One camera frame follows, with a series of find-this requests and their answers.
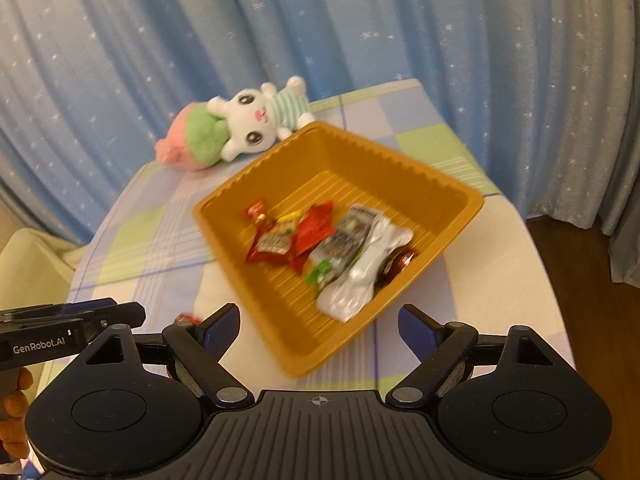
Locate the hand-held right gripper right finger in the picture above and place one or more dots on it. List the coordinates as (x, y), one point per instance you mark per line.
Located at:
(417, 332)

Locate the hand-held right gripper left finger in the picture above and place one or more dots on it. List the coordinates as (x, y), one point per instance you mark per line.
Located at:
(222, 331)

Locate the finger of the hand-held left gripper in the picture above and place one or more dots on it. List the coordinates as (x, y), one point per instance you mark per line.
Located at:
(90, 304)
(125, 316)

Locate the small red candy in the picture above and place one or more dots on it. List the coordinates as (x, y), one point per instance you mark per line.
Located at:
(186, 318)
(256, 209)

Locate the red printed snack packet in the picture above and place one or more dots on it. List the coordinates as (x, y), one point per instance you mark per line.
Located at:
(272, 246)

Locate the silver dark-print snack packet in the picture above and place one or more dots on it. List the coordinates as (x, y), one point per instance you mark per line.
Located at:
(345, 237)

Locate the orange plastic tray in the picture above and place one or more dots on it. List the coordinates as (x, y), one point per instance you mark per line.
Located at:
(350, 160)

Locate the person's left hand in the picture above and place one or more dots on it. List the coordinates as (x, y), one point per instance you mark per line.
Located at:
(15, 405)

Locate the cream cushioned chair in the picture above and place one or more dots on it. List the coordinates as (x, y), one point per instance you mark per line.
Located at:
(30, 270)

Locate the dark red wrapped candy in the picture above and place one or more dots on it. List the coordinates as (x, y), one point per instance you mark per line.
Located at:
(397, 264)

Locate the pink green plush toy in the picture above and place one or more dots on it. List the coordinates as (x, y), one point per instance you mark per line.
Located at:
(197, 135)

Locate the white bunny plush toy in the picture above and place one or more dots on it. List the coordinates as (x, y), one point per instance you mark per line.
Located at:
(250, 120)

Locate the blue star curtain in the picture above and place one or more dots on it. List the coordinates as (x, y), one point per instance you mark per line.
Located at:
(150, 35)

